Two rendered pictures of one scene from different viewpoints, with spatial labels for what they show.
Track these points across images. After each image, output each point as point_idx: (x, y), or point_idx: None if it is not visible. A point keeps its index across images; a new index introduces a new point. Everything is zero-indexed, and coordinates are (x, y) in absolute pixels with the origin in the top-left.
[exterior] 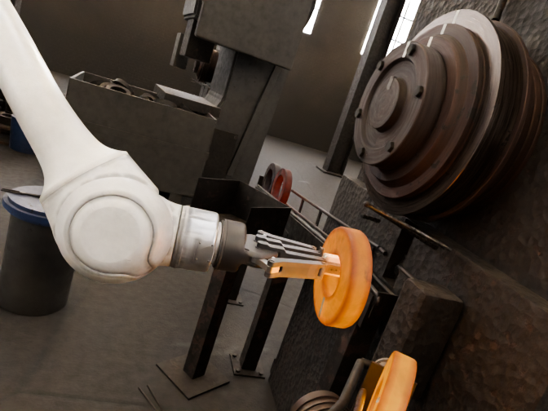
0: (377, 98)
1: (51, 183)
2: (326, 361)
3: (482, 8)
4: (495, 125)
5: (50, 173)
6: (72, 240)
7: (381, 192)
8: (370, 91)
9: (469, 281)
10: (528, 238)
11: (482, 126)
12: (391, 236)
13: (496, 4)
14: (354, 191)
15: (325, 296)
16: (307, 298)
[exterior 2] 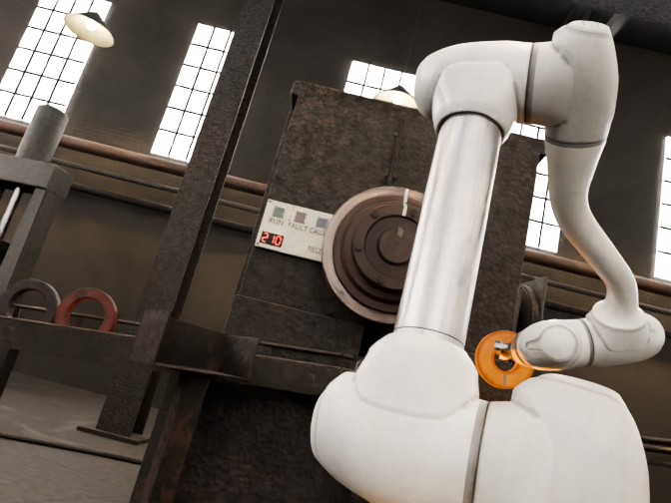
0: (386, 240)
1: (643, 317)
2: (297, 479)
3: (364, 177)
4: None
5: (639, 313)
6: (664, 339)
7: (382, 309)
8: (366, 232)
9: None
10: None
11: None
12: (350, 343)
13: (377, 179)
14: (270, 310)
15: (506, 372)
16: (217, 437)
